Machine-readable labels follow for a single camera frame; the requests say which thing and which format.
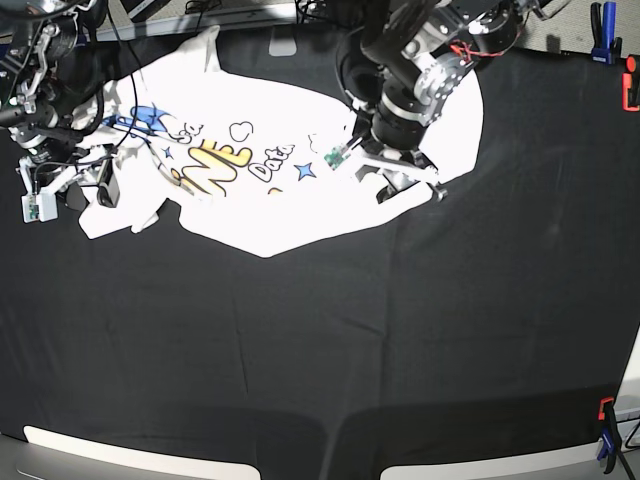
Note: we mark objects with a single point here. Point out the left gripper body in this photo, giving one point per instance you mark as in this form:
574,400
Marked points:
399,170

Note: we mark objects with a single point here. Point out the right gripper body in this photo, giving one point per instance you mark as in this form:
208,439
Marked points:
80,169

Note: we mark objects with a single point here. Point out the white printed t-shirt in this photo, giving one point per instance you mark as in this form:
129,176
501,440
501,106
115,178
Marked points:
244,158

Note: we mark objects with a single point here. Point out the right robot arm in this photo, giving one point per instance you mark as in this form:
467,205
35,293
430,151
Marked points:
47,118

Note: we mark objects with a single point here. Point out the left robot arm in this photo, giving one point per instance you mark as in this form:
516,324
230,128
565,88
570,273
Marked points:
422,53

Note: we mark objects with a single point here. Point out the black table cloth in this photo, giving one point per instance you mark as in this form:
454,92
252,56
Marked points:
490,324

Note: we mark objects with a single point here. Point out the blue clamp top right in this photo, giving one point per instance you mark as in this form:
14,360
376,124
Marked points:
607,46

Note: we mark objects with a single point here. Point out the red clamp right edge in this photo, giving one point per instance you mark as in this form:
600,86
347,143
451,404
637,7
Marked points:
630,84

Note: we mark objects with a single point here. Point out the red blue clamp bottom right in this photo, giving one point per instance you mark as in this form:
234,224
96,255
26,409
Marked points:
609,435

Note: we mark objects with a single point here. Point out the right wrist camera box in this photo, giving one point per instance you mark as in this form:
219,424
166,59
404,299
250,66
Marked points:
40,207

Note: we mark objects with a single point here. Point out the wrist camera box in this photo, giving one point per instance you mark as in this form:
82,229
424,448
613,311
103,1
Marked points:
40,207
336,156

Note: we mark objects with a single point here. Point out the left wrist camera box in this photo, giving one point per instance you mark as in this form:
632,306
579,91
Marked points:
336,156

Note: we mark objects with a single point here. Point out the grey camera mount base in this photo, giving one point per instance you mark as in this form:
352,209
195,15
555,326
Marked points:
282,42

